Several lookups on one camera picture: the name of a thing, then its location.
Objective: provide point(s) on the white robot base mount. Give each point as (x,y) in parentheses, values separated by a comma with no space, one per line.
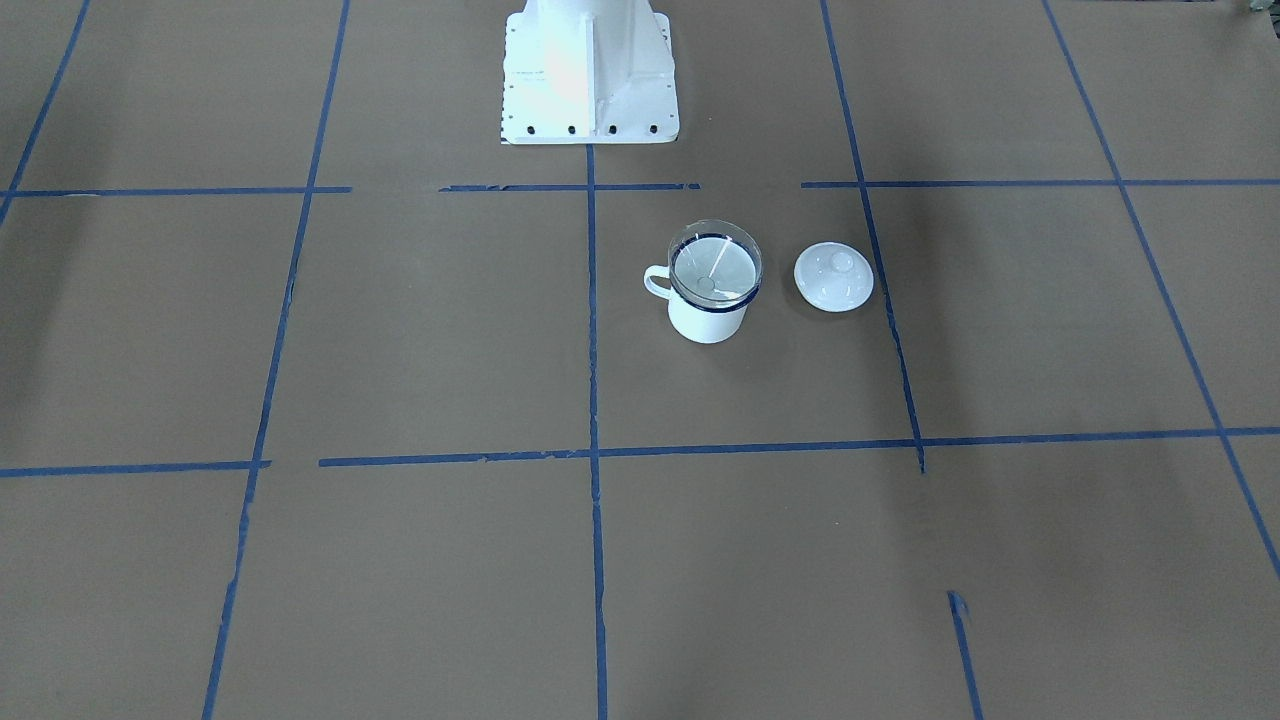
(579,72)

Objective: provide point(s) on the white ceramic lid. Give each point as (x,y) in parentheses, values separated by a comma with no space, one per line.
(834,277)

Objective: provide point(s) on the white enamel mug blue rim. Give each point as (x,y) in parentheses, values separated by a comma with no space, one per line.
(691,322)

